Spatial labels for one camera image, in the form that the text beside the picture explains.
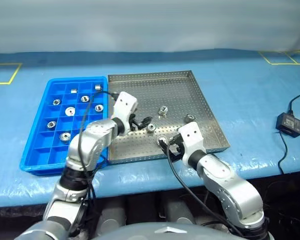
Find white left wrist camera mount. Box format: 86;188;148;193
112;91;139;134

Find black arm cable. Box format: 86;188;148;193
166;146;243;237
74;90;120;226

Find grey rounded shape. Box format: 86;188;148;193
98;197;127;233
161;193;199;225

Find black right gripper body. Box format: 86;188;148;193
169;133;186;162

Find black power adapter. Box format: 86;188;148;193
275;112;300;138

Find black adapter cable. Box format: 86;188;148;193
287;91;300;114
277;129;289;175

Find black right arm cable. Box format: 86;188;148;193
166;146;243;237

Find grey robot torso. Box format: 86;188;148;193
92;221;241;240

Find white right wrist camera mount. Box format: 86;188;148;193
177;121;207;161

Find perforated steel tray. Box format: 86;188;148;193
106;70;231;165

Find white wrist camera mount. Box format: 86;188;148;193
112;91;139;134
177;121;207;161

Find blue plastic compartment tray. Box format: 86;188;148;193
19;76;109;176

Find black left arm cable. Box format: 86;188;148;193
74;90;120;226

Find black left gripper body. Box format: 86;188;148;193
128;112;141;132

